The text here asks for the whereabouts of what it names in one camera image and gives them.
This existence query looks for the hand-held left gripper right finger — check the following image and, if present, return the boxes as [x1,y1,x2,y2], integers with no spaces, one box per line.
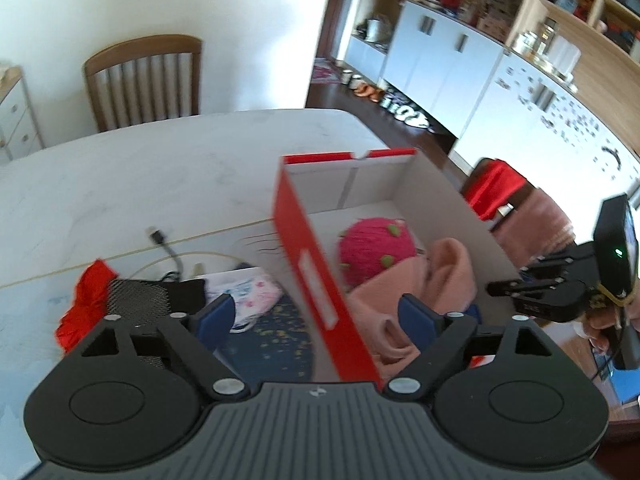
[384,294,568,402]

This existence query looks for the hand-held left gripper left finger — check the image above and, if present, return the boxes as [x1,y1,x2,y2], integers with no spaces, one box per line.
[65,294,250,402]

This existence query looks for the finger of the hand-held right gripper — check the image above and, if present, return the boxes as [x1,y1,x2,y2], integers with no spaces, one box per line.
[519,246,597,282]
[486,280,576,299]

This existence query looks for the printed face mask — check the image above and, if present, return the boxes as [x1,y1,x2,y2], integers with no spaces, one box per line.
[205,266,283,333]

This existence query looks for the pink garment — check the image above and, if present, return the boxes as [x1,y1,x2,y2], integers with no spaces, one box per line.
[345,237,478,368]

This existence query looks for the black mesh pouch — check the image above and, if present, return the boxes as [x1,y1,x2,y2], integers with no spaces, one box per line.
[102,276,208,361]

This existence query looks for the red and white cardboard box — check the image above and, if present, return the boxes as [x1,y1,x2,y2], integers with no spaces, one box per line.
[272,147,523,393]

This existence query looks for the red cloth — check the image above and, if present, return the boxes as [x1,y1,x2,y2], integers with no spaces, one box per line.
[467,159,536,221]
[55,259,120,353]

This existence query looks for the person's right hand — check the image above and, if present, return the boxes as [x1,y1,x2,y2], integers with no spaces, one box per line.
[582,305,620,353]

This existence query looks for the pink towel on chair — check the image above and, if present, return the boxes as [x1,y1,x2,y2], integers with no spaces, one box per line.
[492,187,576,266]

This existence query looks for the pink strawberry plush toy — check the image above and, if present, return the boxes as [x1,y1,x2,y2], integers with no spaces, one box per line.
[336,217,418,291]

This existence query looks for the white cabinet with stickers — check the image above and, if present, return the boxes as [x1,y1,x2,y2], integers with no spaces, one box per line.
[450,52,640,241]

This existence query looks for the light blue printed table mat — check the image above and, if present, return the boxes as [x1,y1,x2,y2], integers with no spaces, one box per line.
[0,217,321,461]

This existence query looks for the row of shoes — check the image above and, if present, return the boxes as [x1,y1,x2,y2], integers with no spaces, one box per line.
[340,70,436,133]

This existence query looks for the red patterned rug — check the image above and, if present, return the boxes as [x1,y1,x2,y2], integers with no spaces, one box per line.
[310,59,343,86]

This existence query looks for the white drawer sideboard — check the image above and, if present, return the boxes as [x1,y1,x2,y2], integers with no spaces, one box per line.
[0,62,43,163]

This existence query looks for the dark wooden door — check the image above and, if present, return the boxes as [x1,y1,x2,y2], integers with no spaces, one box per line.
[312,0,386,68]

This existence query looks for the black cable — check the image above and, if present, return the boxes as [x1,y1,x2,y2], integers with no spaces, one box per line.
[147,227,186,281]

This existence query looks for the wooden wall shelf unit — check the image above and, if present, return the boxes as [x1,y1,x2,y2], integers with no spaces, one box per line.
[415,0,640,106]

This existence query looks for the white cabinet with black handles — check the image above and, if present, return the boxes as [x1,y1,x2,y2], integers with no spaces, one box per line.
[345,0,506,141]

